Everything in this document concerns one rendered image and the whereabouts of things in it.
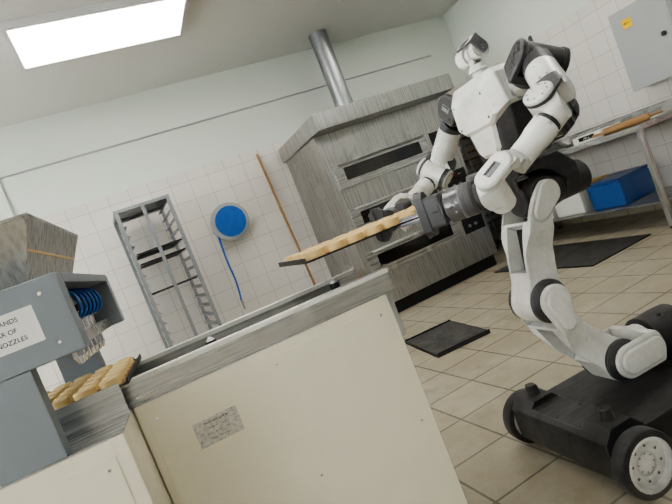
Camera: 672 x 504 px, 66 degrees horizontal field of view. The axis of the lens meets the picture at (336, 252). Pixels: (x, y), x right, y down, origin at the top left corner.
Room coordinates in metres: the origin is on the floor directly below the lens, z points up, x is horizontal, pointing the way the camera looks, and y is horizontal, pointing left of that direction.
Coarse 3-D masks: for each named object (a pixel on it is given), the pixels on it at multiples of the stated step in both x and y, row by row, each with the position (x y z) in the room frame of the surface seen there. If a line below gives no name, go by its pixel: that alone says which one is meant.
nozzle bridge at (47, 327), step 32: (32, 288) 0.99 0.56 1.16; (64, 288) 1.03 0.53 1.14; (96, 288) 1.64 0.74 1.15; (0, 320) 0.97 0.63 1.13; (32, 320) 0.99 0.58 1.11; (64, 320) 1.00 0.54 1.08; (96, 320) 1.63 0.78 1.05; (0, 352) 0.97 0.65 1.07; (32, 352) 0.98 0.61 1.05; (64, 352) 1.00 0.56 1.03; (96, 352) 1.63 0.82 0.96; (0, 384) 0.96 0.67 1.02; (32, 384) 0.98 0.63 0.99; (0, 416) 0.96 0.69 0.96; (32, 416) 0.97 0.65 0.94; (0, 448) 0.95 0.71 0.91; (32, 448) 0.96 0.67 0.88; (64, 448) 0.98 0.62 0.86; (0, 480) 0.94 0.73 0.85
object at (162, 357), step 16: (352, 272) 1.68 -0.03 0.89; (320, 288) 1.65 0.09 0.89; (272, 304) 1.60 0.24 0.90; (288, 304) 1.62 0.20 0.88; (240, 320) 1.57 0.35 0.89; (256, 320) 1.58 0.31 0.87; (208, 336) 1.54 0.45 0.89; (224, 336) 1.55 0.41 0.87; (160, 352) 1.50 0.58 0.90; (176, 352) 1.51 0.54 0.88; (144, 368) 1.48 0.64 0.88
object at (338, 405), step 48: (288, 336) 1.31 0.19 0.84; (336, 336) 1.34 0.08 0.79; (384, 336) 1.37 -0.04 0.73; (192, 384) 1.23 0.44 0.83; (240, 384) 1.26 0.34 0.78; (288, 384) 1.29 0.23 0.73; (336, 384) 1.32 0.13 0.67; (384, 384) 1.36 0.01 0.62; (144, 432) 1.19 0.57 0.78; (192, 432) 1.22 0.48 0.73; (240, 432) 1.25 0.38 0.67; (288, 432) 1.28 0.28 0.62; (336, 432) 1.31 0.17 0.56; (384, 432) 1.34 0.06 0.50; (432, 432) 1.38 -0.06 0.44; (192, 480) 1.21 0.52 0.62; (240, 480) 1.24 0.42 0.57; (288, 480) 1.27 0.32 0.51; (336, 480) 1.30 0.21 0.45; (384, 480) 1.33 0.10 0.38; (432, 480) 1.37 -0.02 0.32
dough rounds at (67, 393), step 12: (120, 360) 1.49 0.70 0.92; (132, 360) 1.49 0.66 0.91; (96, 372) 1.43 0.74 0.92; (108, 372) 1.41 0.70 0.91; (120, 372) 1.25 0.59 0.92; (72, 384) 1.38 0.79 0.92; (84, 384) 1.28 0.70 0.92; (96, 384) 1.23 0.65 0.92; (108, 384) 1.17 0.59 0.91; (120, 384) 1.18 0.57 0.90; (60, 396) 1.23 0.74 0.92; (72, 396) 1.21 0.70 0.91; (84, 396) 1.16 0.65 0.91
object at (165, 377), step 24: (384, 264) 1.42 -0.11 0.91; (336, 288) 1.38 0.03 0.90; (360, 288) 1.38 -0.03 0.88; (384, 288) 1.40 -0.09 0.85; (288, 312) 1.32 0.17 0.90; (312, 312) 1.34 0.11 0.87; (336, 312) 1.36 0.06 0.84; (240, 336) 1.28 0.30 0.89; (264, 336) 1.30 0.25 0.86; (192, 360) 1.25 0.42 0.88; (216, 360) 1.26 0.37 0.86; (144, 384) 1.21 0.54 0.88; (168, 384) 1.23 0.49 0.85
